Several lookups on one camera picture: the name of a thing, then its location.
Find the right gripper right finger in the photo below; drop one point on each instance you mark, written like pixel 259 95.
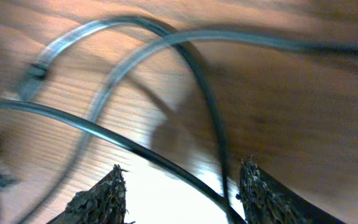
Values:
pixel 266 200

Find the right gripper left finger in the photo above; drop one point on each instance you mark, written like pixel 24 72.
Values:
pixel 105 202

